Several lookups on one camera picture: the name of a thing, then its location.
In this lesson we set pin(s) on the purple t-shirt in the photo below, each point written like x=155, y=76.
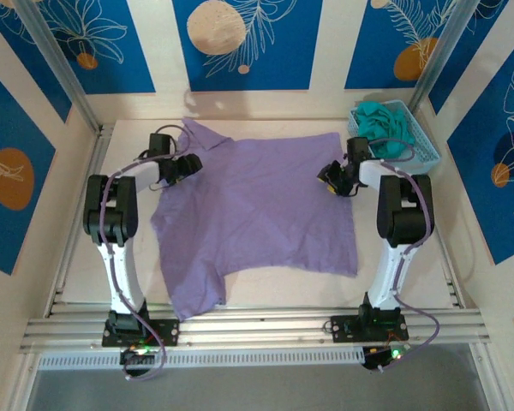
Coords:
x=257, y=205

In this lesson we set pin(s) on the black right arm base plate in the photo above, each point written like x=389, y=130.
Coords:
x=342, y=327

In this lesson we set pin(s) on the light blue perforated basket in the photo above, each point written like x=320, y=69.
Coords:
x=424, y=150

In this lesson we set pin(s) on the aluminium mounting rail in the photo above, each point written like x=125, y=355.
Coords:
x=257, y=325

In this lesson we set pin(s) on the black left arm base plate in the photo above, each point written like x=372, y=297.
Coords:
x=171, y=331

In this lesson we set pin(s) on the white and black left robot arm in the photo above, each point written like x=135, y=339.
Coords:
x=124, y=278

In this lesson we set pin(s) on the aluminium frame post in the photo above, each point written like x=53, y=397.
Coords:
x=55, y=55
x=437, y=60

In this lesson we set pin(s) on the teal t-shirt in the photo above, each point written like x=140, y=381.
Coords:
x=383, y=124

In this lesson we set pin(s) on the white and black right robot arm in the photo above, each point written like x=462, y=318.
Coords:
x=390, y=274

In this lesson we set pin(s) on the black controller board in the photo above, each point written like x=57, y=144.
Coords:
x=381, y=357
x=137, y=357

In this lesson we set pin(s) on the aluminium side rail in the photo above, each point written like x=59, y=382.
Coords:
x=447, y=265
x=68, y=265

